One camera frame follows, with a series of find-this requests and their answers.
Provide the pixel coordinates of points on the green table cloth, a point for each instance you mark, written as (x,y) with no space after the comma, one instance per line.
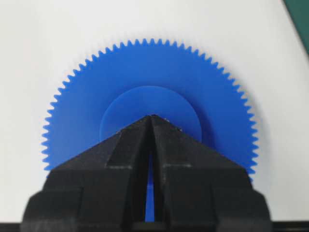
(298,11)

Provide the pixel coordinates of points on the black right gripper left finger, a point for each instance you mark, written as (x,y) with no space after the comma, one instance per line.
(101,190)

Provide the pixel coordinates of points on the white board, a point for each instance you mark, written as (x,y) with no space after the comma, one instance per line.
(43,41)

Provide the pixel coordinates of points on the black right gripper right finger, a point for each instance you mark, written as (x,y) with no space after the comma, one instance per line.
(197,189)

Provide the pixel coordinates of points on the blue gear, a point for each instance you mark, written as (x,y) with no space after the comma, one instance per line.
(120,86)

